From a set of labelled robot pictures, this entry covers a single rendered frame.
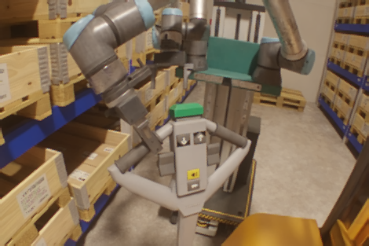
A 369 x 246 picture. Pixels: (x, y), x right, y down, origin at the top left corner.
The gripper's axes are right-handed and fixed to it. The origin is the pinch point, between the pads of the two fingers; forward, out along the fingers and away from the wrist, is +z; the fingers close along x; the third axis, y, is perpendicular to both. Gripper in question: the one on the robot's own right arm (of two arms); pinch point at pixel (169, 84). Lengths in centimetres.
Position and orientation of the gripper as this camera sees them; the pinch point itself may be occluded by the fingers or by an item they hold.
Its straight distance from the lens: 98.7
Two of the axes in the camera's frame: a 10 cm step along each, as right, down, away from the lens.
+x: -9.9, -0.3, 1.6
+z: -0.3, 10.0, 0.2
